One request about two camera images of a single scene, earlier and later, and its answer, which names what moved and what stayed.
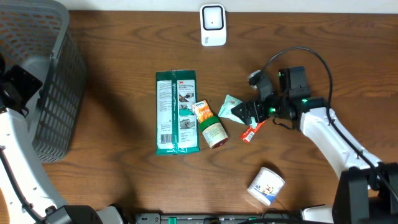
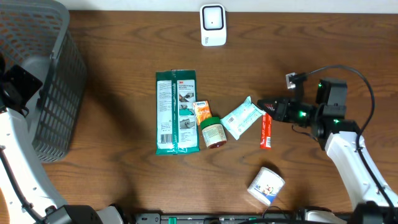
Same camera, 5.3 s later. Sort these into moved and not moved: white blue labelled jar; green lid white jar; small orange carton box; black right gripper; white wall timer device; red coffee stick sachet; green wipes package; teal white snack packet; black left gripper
Moved: red coffee stick sachet; black right gripper; teal white snack packet
Not moved: white wall timer device; green wipes package; green lid white jar; small orange carton box; white blue labelled jar; black left gripper
